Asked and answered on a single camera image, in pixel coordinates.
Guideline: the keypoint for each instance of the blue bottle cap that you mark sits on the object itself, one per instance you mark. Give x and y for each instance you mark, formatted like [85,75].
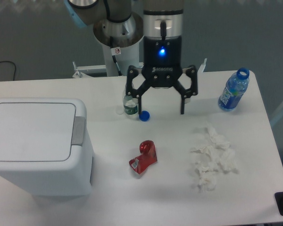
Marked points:
[144,116]

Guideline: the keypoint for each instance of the white trash can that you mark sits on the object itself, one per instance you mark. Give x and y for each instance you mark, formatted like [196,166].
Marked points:
[45,147]

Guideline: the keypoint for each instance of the white bottle cap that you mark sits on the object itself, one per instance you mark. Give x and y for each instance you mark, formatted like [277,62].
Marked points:
[119,111]

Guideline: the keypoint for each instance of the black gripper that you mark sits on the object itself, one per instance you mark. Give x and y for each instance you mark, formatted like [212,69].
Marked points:
[162,69]

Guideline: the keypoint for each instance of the crushed red can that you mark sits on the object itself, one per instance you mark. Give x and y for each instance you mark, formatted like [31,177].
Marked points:
[146,158]

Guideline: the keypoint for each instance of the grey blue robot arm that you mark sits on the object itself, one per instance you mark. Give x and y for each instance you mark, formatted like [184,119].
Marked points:
[116,25]

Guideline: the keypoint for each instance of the blue plastic bottle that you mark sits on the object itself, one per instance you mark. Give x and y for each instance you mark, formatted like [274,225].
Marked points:
[234,89]

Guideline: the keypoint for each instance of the crumpled white tissue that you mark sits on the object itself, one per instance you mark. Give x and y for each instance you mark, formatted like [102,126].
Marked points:
[213,157]

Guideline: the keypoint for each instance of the clear empty plastic bottle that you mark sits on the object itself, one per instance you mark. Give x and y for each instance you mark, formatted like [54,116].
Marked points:
[130,107]

